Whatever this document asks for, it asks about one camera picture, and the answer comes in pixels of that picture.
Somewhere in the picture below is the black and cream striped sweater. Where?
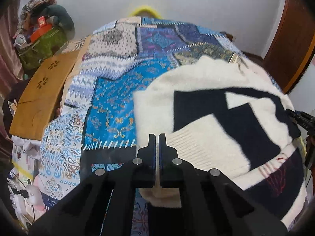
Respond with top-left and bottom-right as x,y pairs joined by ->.
133,55 -> 307,227

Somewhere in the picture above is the pile of patterned clothes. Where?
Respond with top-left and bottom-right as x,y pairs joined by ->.
19,0 -> 57,28

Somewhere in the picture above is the brown wooden door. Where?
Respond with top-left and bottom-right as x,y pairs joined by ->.
263,0 -> 314,93

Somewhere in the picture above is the blue patchwork bedspread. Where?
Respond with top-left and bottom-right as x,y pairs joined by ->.
40,17 -> 272,235

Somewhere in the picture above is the wooden lap desk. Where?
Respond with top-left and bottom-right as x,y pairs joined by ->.
10,51 -> 79,140

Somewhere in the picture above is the green storage basket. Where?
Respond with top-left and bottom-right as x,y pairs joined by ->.
18,27 -> 67,71

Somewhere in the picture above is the striped pink curtain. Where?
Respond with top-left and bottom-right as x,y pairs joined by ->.
0,4 -> 25,153

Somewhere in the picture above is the orange box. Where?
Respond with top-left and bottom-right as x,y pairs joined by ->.
31,16 -> 52,43

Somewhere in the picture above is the dark green jacket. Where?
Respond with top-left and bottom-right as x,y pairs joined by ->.
46,4 -> 75,32

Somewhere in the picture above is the yellow foam tube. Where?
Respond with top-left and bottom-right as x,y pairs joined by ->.
129,5 -> 162,19

